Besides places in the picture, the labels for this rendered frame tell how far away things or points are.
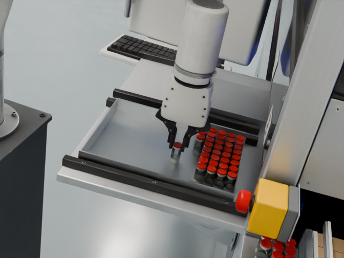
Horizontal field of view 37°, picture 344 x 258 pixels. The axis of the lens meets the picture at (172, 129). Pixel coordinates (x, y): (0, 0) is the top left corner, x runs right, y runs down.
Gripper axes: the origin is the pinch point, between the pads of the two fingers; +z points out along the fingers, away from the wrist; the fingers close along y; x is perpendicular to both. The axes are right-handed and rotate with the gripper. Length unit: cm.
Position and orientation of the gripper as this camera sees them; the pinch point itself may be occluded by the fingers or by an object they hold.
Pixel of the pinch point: (178, 139)
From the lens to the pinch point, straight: 114.0
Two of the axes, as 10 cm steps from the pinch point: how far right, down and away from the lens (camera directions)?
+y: -9.6, -2.6, 1.0
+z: -1.7, 8.4, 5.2
